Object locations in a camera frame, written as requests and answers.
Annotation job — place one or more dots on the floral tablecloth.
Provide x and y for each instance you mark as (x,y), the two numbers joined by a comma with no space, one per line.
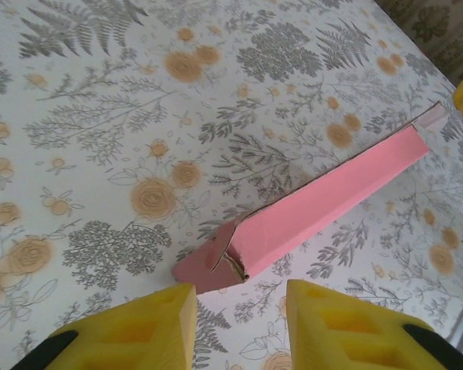
(119,135)

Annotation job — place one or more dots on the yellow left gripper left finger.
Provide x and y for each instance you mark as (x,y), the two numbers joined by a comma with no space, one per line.
(139,339)

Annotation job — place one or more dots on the pink and white paper box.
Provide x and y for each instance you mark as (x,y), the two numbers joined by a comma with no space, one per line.
(312,208)

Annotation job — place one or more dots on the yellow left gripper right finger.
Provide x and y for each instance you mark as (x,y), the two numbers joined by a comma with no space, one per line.
(351,339)

